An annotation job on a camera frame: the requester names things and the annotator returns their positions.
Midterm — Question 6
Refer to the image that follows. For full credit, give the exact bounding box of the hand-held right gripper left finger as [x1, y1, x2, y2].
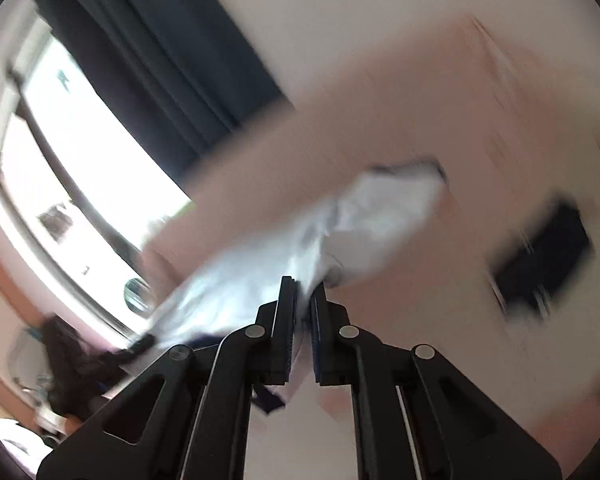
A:
[36, 276, 297, 480]

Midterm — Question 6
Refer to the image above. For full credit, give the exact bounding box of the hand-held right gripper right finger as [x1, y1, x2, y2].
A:
[310, 284, 563, 480]

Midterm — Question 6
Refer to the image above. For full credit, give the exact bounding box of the white shirt with navy trim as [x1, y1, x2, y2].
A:
[147, 160, 448, 413]

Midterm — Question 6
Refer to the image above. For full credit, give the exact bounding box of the round glass object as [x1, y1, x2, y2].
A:
[123, 277, 156, 313]

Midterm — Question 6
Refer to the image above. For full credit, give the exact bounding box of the dark navy cloth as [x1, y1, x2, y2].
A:
[487, 195, 597, 321]

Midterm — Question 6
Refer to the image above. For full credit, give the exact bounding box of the pink cream printed blanket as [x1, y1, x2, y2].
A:
[140, 10, 600, 461]

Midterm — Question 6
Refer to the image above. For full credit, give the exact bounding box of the window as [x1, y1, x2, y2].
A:
[0, 20, 196, 341]

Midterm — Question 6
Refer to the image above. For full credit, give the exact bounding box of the dark curtain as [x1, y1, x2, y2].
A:
[25, 0, 296, 196]

